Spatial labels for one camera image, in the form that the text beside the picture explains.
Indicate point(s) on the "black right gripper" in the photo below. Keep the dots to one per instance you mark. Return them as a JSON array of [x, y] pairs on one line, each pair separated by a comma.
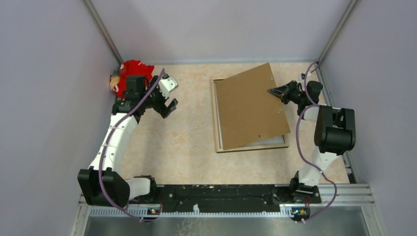
[[284, 91]]

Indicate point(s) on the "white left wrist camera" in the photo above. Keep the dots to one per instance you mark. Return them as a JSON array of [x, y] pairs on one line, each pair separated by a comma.
[[167, 84]]

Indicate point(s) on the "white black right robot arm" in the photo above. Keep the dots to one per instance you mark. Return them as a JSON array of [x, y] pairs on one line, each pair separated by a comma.
[[335, 133]]

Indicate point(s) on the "wooden picture frame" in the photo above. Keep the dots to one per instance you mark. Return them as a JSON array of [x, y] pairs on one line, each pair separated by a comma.
[[219, 148]]

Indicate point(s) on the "mountain landscape photo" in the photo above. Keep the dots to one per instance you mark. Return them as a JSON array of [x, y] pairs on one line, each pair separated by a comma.
[[276, 142]]

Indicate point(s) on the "aluminium front rail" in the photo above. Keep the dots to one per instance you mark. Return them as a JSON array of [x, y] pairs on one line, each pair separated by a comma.
[[345, 210]]

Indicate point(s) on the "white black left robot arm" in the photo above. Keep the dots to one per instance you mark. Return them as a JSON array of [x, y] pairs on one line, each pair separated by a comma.
[[101, 183]]

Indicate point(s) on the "brown cardboard backing board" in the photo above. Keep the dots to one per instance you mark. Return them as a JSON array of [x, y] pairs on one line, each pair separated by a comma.
[[247, 111]]

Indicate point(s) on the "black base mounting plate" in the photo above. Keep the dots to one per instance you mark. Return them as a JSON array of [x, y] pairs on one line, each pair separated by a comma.
[[275, 193]]

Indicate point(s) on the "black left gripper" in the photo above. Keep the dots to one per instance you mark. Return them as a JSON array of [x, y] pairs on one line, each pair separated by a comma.
[[162, 108]]

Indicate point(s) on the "red crumpled cloth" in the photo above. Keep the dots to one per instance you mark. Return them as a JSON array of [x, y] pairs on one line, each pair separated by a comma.
[[129, 68]]

